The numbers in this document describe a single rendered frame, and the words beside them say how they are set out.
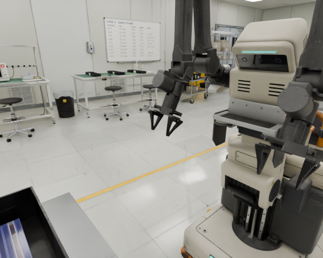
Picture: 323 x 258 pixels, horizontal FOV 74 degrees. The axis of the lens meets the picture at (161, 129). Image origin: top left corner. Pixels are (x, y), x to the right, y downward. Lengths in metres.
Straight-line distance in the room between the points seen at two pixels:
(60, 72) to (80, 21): 1.33
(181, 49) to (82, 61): 5.32
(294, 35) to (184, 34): 0.34
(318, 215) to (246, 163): 0.45
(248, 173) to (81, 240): 0.68
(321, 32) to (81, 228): 0.78
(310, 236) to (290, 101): 0.96
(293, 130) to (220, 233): 0.97
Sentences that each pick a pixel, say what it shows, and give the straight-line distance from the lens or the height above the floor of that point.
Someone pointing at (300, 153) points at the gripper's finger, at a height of 1.08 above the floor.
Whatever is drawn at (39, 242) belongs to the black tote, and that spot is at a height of 0.81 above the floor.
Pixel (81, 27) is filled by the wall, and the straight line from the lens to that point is 6.09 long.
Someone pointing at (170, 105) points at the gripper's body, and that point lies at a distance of 0.80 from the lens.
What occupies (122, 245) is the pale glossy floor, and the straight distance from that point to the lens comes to 1.73.
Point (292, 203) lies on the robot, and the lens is 1.12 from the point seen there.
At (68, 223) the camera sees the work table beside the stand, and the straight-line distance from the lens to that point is 0.75.
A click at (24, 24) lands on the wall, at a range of 5.84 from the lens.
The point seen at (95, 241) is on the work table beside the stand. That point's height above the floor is 0.80.
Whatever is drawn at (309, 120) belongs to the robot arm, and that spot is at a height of 1.14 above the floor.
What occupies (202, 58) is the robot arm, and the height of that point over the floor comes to 1.26.
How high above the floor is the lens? 1.29
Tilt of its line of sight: 20 degrees down
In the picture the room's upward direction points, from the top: straight up
